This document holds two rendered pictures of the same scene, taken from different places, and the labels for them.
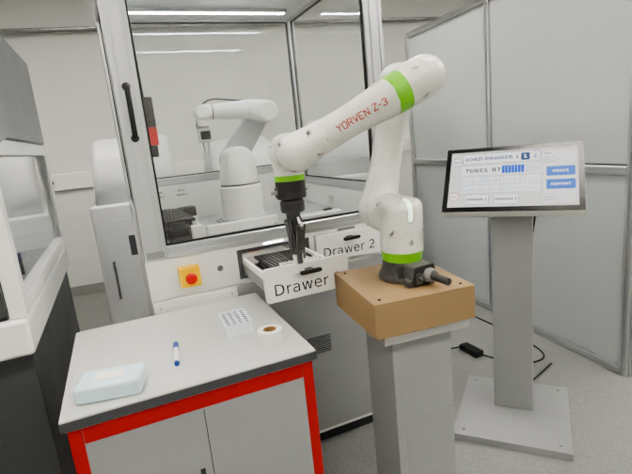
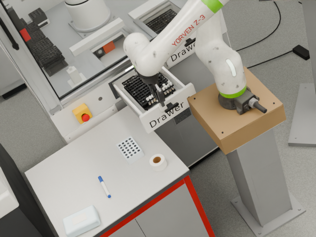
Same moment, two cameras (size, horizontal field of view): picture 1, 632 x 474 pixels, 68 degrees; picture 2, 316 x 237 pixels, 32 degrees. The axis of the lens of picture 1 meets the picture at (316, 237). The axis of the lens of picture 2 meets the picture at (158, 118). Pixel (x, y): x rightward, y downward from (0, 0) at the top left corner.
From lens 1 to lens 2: 1.34 m
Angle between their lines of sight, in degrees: 31
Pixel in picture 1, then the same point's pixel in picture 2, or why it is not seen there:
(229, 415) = (148, 215)
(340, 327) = not seen: hidden behind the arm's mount
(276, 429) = (175, 210)
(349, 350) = not seen: hidden behind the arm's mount
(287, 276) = (156, 114)
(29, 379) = (17, 213)
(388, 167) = (212, 26)
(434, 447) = (272, 181)
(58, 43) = not seen: outside the picture
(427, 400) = (263, 162)
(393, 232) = (224, 82)
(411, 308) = (243, 132)
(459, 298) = (273, 114)
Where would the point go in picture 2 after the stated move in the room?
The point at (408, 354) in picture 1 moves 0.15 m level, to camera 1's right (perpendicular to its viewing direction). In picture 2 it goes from (246, 146) to (278, 135)
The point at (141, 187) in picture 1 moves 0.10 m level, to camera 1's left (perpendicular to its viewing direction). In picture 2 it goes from (31, 74) to (10, 81)
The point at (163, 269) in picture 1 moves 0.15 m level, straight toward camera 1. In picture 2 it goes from (62, 115) to (73, 132)
